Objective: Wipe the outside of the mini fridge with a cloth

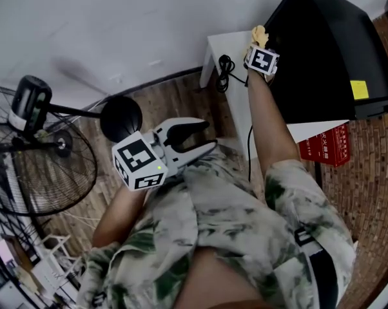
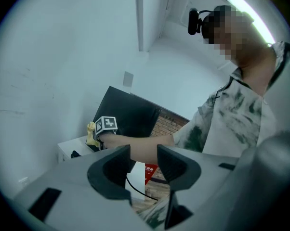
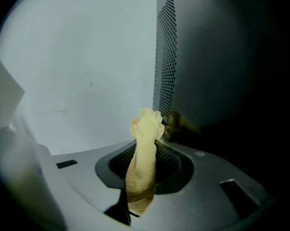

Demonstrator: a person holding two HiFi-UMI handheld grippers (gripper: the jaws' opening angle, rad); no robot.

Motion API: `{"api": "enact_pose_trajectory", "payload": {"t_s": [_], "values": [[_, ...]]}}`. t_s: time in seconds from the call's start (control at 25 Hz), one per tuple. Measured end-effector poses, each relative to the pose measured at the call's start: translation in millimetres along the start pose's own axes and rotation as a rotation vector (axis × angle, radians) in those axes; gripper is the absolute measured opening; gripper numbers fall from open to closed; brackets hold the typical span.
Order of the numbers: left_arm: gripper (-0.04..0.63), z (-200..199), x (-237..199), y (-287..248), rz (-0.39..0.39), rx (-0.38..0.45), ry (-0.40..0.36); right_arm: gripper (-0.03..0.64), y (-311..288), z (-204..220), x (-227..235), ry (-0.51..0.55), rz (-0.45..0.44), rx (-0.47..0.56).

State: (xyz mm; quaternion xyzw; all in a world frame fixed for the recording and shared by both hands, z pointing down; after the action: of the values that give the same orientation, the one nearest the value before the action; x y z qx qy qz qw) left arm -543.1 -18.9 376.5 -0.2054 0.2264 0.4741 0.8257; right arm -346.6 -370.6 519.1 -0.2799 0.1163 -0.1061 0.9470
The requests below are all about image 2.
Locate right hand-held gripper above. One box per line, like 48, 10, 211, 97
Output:
92, 115, 119, 152

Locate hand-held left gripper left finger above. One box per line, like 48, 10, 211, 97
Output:
13, 144, 157, 231

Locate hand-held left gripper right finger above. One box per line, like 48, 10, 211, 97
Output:
157, 144, 240, 231

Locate yellow cleaning cloth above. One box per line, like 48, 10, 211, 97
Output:
86, 121, 100, 147

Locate black box appliance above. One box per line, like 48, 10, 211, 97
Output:
86, 85, 163, 188

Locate person's right forearm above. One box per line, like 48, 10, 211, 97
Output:
103, 132, 176, 165

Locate red box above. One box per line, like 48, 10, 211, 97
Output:
144, 163, 160, 185

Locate white low table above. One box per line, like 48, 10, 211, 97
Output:
57, 135, 146, 200

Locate person's patterned shirt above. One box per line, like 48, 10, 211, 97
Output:
137, 41, 290, 229

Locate person's head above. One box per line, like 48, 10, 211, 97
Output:
201, 4, 276, 81

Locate ceiling tube light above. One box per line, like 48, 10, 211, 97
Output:
225, 0, 277, 48

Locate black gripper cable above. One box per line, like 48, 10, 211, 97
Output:
125, 174, 159, 201

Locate grey harness strap with buckle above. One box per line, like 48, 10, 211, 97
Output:
213, 86, 223, 101

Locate black head-worn camera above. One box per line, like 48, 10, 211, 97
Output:
187, 7, 214, 36

